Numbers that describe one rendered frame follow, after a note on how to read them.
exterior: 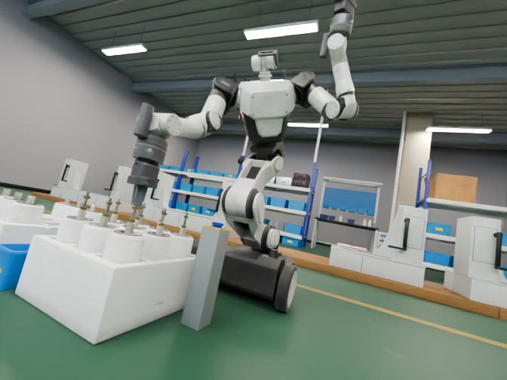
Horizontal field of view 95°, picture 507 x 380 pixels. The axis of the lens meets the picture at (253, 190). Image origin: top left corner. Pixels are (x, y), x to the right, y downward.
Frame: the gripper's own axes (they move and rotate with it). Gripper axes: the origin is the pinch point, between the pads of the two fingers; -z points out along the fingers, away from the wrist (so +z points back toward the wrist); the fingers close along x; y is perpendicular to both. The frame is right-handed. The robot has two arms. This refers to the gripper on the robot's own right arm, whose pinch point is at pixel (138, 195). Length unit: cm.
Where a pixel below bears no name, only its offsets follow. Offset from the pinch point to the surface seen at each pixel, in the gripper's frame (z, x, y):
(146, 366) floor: -36.4, -22.3, -2.3
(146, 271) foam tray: -20.5, -6.5, -5.1
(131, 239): -12.1, -4.7, 0.7
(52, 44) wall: 311, 669, 11
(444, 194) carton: 118, -46, -524
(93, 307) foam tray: -29.0, -6.4, 6.1
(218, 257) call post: -14.3, -14.0, -24.0
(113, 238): -12.7, -2.1, 4.3
